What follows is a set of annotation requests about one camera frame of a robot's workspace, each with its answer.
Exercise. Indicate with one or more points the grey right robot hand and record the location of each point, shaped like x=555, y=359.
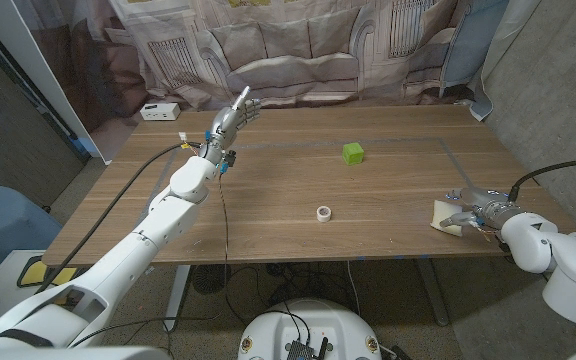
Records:
x=488, y=205

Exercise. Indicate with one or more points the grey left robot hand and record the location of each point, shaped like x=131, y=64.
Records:
x=227, y=125

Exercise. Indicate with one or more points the pale yellow sponge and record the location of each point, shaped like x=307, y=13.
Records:
x=440, y=214

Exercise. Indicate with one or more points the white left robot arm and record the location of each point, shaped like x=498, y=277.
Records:
x=138, y=245

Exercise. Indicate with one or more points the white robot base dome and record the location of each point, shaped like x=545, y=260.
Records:
x=308, y=325

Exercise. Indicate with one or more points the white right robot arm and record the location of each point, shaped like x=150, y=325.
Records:
x=558, y=260

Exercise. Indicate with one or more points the green cube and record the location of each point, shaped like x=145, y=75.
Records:
x=353, y=154

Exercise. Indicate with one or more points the white tape roll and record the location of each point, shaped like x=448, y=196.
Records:
x=324, y=214

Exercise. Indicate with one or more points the white power strip box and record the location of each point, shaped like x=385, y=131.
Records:
x=160, y=111

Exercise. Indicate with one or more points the printed sofa backdrop cloth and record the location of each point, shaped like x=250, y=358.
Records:
x=288, y=55

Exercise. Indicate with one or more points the grey table leg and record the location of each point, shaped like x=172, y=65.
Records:
x=432, y=295

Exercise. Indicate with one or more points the black round floor fan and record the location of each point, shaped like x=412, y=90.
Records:
x=208, y=279

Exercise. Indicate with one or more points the pale grey hanging cloth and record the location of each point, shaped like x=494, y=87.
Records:
x=498, y=50

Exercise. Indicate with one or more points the white table leg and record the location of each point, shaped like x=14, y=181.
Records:
x=177, y=295

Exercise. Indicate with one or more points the white leaning panel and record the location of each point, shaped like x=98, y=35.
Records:
x=33, y=65

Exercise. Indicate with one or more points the white floor base yellow pad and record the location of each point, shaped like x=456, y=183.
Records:
x=3, y=280

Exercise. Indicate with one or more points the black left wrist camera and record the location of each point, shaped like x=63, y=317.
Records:
x=229, y=158

